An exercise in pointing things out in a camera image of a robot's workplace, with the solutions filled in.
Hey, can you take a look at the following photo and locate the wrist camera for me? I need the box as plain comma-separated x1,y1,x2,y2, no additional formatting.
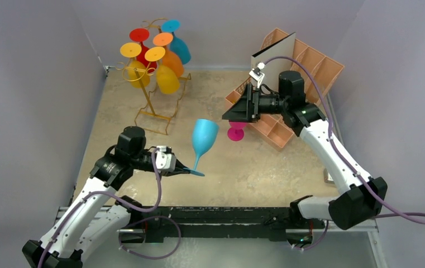
155,145,176,172
249,62,266,90

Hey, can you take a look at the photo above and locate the pink wine glass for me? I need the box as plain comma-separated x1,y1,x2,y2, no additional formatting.
227,121,247,141

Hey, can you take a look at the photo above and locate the gold wire glass rack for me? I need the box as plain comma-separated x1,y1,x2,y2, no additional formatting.
114,18,192,135

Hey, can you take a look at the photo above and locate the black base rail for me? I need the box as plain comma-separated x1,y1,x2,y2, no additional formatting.
127,206,325,245

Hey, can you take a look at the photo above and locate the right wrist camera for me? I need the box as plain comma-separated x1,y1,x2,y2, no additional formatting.
249,62,266,90

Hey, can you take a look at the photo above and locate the white binder folder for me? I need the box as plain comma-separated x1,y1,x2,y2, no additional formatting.
251,28,296,91

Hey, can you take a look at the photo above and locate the yellow wine glass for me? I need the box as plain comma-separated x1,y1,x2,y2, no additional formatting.
120,42,150,88
145,46,180,94

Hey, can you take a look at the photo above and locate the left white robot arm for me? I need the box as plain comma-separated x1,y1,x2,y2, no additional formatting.
22,126,194,267

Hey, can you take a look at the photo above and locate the blue wine glass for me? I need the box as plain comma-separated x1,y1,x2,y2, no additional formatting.
187,118,219,176
161,20,192,65

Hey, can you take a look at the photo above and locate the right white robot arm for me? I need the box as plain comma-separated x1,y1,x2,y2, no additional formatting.
222,70,388,230

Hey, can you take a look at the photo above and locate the peach plastic file organizer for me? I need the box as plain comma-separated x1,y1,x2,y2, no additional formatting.
224,27,345,152

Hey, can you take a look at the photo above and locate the orange wine glass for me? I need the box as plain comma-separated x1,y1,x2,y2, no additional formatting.
153,32,184,78

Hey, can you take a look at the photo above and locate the red wine glass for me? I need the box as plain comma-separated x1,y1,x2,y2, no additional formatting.
129,28,150,69

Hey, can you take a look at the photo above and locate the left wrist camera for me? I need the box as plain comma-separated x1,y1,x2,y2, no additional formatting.
155,145,176,172

